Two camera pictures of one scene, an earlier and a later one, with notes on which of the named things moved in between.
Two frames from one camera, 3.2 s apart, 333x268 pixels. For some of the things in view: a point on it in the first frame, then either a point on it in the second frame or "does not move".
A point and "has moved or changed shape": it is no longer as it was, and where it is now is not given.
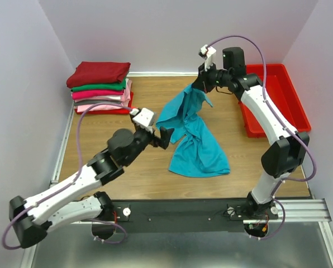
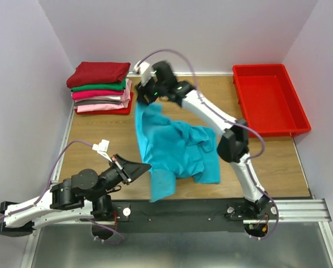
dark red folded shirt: [90, 72] does not move
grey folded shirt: [90, 102] does not move
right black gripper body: [204, 81] -> [143, 92]
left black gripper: [157, 138] -> [122, 170]
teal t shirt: [200, 152] has moved or changed shape
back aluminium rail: [162, 73] does not move
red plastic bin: [281, 93] does not move
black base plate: [181, 216] does not move
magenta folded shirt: [79, 95] does not move
